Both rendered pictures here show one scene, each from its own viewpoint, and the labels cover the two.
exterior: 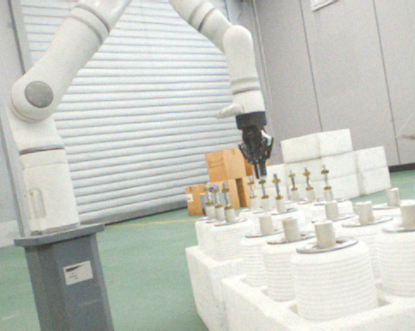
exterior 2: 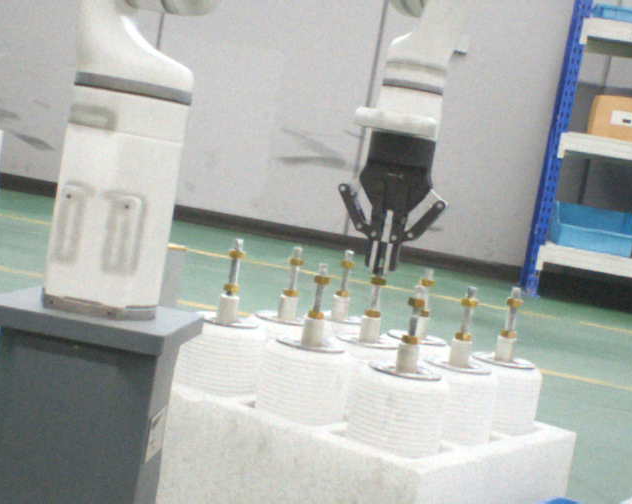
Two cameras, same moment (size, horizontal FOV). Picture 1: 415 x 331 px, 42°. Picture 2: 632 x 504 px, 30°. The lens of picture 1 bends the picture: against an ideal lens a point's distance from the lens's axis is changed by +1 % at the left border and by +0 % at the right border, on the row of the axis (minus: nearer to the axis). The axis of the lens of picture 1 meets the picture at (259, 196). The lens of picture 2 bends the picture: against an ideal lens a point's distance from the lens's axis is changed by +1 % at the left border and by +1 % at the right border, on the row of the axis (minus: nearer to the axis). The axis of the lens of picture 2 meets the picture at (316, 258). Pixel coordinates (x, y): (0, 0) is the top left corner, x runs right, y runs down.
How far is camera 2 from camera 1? 101 cm
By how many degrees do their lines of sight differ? 42
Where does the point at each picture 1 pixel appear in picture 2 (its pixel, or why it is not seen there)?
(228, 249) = (419, 433)
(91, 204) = not seen: outside the picture
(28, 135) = (139, 44)
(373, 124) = not seen: outside the picture
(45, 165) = (174, 141)
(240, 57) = (451, 23)
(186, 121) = not seen: outside the picture
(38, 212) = (129, 259)
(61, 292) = (134, 482)
